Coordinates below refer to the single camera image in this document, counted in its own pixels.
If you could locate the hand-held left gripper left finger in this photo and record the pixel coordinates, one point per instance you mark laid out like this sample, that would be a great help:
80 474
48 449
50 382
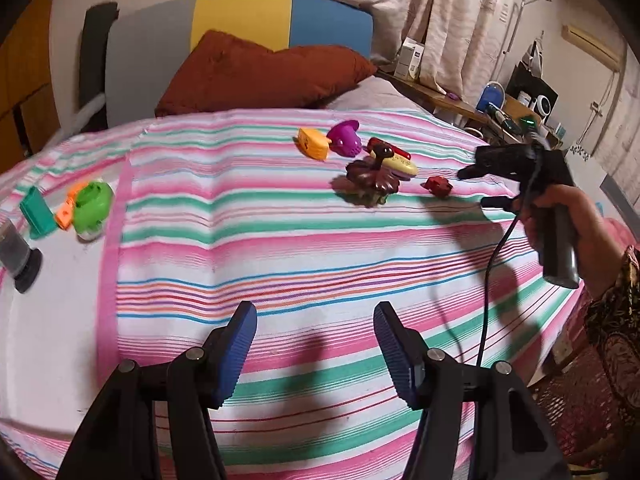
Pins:
235 355

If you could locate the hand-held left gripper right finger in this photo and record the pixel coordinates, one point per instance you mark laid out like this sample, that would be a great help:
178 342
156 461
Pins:
395 355

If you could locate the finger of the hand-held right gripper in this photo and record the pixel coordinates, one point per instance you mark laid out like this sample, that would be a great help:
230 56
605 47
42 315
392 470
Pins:
475 172
500 203

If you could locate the small red toy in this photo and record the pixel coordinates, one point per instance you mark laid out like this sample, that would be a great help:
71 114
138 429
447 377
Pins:
437 186

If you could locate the yellow oval toy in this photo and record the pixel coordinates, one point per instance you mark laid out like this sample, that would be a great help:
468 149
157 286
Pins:
402 166

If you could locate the glossy red bottle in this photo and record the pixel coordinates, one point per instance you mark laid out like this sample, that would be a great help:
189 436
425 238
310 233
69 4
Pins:
395 149

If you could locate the brown flower-shaped toy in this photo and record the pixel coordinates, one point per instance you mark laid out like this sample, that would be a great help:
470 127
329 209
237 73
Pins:
370 176

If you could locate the purple plastic strainer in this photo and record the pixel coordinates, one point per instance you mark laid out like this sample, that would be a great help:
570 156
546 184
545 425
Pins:
345 140

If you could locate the yellow plastic toy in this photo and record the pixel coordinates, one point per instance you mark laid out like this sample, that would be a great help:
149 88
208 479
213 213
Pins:
312 143

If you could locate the white tray with pink rim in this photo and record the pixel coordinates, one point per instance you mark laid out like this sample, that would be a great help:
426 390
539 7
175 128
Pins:
55 310

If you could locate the green round toy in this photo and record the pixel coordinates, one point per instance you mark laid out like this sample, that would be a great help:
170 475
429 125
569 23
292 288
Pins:
92 205

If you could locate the orange plastic toy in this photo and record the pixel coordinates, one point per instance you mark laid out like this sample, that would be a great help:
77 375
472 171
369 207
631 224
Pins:
65 216

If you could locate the grey bottle with black cap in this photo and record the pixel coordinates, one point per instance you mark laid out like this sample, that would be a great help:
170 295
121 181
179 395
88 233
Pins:
15 250

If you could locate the teal plastic toy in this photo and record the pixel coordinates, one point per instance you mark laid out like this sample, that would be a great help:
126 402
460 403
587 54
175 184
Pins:
37 210

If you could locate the person's right forearm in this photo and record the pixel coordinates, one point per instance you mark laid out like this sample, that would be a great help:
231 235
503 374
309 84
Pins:
617 320

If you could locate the person's right hand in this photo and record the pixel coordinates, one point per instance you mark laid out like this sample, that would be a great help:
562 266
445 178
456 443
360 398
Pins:
587 230

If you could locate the blue white round appliance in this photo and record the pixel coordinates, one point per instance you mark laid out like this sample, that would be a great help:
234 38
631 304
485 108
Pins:
490 96

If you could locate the wooden bedside shelf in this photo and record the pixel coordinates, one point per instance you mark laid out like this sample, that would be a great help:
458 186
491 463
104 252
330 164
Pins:
435 94

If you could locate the pink green striped tablecloth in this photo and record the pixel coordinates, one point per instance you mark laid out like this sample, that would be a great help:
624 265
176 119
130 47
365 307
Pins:
300 260

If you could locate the pale pink bedsheet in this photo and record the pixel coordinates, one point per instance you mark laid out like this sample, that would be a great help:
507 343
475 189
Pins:
370 95

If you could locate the white cardboard box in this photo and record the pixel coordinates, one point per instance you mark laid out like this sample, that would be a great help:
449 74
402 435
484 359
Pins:
410 57

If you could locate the red patterned rug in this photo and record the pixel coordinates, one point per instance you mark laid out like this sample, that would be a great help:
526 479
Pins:
575 410

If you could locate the rust red cushion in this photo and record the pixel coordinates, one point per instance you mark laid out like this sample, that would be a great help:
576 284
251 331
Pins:
250 75

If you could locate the grey yellow blue chair back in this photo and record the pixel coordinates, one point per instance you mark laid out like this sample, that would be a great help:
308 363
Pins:
240 15

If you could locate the wooden wardrobe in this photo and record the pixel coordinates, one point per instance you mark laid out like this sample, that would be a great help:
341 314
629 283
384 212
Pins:
25 60

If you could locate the wall air conditioner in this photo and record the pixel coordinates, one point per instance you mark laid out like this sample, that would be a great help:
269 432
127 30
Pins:
592 44

